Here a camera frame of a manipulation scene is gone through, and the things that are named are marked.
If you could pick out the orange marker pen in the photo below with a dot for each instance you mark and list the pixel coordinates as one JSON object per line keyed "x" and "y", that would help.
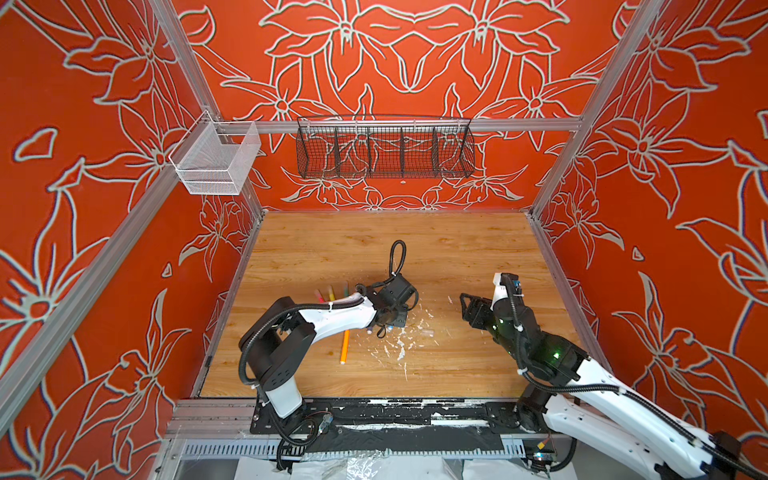
{"x": 345, "y": 347}

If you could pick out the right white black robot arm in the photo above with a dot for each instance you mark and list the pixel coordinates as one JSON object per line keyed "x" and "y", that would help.
{"x": 568, "y": 392}

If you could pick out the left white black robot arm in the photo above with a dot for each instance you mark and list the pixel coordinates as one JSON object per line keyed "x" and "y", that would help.
{"x": 273, "y": 349}

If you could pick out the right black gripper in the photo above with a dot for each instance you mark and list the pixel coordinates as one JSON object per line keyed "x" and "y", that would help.
{"x": 476, "y": 303}

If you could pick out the white mesh basket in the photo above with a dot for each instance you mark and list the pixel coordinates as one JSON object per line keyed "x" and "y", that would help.
{"x": 216, "y": 157}

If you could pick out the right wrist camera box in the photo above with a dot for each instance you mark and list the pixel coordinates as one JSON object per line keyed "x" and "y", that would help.
{"x": 507, "y": 288}

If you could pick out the white slotted cable duct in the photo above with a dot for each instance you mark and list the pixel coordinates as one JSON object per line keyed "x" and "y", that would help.
{"x": 266, "y": 449}

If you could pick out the black wire basket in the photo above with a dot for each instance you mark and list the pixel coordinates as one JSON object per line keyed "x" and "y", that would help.
{"x": 359, "y": 147}

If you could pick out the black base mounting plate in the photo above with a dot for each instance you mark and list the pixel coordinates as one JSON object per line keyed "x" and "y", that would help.
{"x": 418, "y": 422}

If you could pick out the small green circuit board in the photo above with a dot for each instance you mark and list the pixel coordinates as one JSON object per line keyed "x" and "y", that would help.
{"x": 540, "y": 457}

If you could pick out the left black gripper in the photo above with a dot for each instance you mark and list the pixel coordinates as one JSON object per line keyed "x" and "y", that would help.
{"x": 401, "y": 319}

